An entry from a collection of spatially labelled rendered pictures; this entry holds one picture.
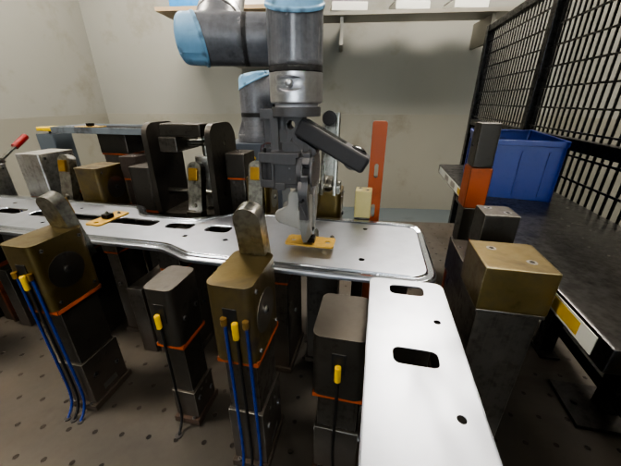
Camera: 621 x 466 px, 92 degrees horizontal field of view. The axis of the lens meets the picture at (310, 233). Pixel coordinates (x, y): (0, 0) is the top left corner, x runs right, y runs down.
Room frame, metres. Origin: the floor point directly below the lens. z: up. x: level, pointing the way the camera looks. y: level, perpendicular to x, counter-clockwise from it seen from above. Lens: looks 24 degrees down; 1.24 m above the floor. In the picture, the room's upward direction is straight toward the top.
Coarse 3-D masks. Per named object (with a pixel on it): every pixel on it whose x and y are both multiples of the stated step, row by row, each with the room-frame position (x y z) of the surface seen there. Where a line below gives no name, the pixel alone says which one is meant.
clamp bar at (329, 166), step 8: (328, 112) 0.64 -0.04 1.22; (328, 120) 0.64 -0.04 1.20; (336, 120) 0.66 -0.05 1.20; (328, 128) 0.67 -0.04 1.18; (336, 128) 0.66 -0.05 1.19; (328, 160) 0.66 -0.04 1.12; (336, 160) 0.65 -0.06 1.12; (328, 168) 0.66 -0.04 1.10; (336, 168) 0.65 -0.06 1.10; (336, 176) 0.65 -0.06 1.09; (320, 184) 0.65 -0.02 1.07; (320, 192) 0.65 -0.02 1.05
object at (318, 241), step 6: (294, 234) 0.50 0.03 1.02; (312, 234) 0.48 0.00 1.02; (288, 240) 0.47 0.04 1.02; (294, 240) 0.47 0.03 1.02; (300, 240) 0.47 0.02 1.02; (312, 240) 0.46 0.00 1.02; (318, 240) 0.47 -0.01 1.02; (324, 240) 0.47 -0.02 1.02; (330, 240) 0.47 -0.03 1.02; (306, 246) 0.45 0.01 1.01; (312, 246) 0.45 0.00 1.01; (318, 246) 0.45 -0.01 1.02; (324, 246) 0.45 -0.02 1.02; (330, 246) 0.45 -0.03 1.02
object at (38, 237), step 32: (32, 256) 0.39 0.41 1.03; (64, 256) 0.42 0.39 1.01; (32, 288) 0.39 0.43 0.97; (64, 288) 0.41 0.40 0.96; (96, 288) 0.46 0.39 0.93; (64, 320) 0.39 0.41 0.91; (96, 320) 0.44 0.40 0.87; (64, 352) 0.38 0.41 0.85; (96, 352) 0.42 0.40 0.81; (96, 384) 0.40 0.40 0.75
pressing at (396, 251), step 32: (0, 224) 0.58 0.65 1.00; (32, 224) 0.58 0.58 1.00; (128, 224) 0.58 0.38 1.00; (160, 224) 0.58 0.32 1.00; (192, 224) 0.59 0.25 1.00; (224, 224) 0.58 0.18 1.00; (320, 224) 0.58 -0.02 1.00; (352, 224) 0.58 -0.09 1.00; (384, 224) 0.58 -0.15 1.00; (192, 256) 0.45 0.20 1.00; (224, 256) 0.44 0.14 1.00; (288, 256) 0.44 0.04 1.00; (320, 256) 0.44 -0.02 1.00; (352, 256) 0.44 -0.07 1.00; (384, 256) 0.44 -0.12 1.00; (416, 256) 0.44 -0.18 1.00
